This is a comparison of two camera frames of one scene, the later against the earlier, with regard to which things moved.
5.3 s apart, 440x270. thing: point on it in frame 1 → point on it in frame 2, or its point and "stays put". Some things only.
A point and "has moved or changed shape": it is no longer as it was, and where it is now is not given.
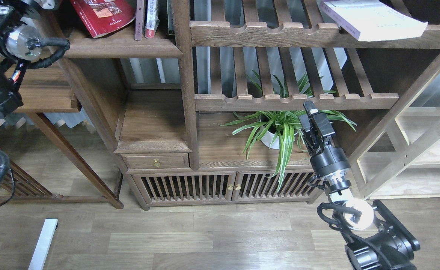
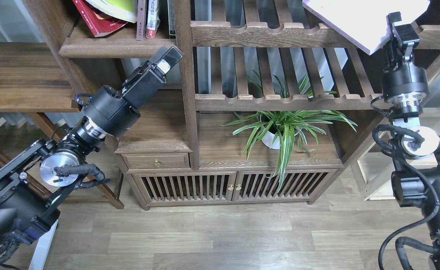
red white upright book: (152, 19) stays put
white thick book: (370, 20) has moved or changed shape
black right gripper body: (326, 159) → (404, 82)
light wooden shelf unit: (416, 155) stays put
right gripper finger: (310, 108) → (391, 18)
